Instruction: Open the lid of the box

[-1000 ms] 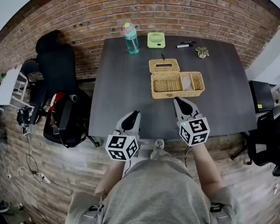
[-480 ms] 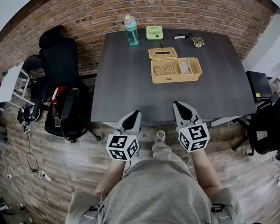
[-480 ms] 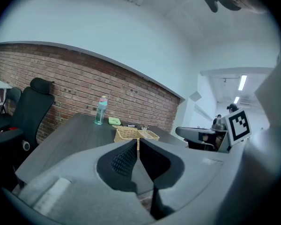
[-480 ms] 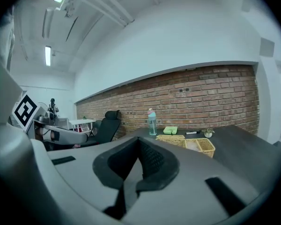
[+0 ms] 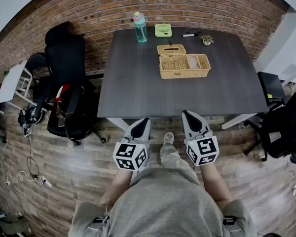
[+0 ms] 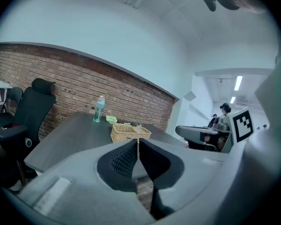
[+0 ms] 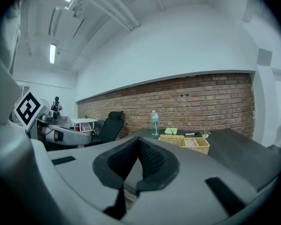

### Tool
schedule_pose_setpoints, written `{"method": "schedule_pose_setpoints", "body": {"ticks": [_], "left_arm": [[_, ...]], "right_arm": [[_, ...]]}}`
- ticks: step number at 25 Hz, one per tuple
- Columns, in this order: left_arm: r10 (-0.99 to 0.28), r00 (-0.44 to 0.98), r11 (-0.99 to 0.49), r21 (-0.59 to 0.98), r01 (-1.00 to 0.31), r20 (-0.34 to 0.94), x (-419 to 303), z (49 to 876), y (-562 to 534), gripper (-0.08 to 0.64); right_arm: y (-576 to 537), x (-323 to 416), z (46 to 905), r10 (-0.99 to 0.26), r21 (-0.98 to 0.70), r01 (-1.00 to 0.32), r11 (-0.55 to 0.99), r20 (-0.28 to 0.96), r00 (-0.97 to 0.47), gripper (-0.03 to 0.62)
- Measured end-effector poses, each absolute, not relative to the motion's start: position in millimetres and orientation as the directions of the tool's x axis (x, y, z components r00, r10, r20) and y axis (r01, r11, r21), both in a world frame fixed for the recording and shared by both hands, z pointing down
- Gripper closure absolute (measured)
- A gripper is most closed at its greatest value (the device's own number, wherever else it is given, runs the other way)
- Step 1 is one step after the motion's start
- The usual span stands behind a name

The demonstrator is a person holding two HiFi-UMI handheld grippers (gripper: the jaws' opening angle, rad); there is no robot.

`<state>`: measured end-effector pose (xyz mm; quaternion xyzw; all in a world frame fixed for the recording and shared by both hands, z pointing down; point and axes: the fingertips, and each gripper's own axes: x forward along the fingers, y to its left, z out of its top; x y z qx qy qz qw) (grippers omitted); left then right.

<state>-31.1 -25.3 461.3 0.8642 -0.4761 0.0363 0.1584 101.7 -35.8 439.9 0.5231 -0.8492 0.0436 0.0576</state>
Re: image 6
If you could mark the person's right hand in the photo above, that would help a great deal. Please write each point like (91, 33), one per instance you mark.
(221, 141)

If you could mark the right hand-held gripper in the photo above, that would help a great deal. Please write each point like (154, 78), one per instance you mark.
(242, 125)

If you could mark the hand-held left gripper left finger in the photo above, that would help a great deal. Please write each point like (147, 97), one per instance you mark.
(77, 191)

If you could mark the black folding chair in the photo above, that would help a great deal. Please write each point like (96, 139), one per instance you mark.
(10, 102)

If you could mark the teal water bottle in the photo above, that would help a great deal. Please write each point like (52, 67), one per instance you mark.
(98, 111)

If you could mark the wicker basket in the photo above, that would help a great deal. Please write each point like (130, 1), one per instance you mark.
(128, 133)

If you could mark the black high-back office chair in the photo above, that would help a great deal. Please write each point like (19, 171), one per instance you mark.
(30, 116)

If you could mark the long ceiling light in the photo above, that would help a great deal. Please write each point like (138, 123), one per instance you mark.
(238, 83)
(232, 100)

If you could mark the person's grey shirt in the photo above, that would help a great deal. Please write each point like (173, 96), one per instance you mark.
(271, 97)

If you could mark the green portable fan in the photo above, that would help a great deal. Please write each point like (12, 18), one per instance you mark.
(111, 119)

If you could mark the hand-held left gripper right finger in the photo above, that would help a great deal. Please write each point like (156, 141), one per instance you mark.
(192, 179)

